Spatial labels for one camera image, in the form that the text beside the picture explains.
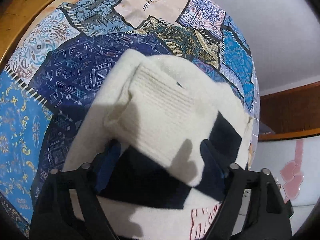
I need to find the white and navy knit sweater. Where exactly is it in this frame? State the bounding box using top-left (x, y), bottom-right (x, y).
top-left (63, 49), bottom-right (253, 239)

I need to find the wooden door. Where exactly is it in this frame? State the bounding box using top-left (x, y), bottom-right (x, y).
top-left (258, 82), bottom-right (319, 141)

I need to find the blue patchwork bed cover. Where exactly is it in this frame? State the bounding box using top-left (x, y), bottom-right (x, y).
top-left (1, 0), bottom-right (260, 239)

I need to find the wooden lap desk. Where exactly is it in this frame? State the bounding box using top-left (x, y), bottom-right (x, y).
top-left (0, 0), bottom-right (86, 66)

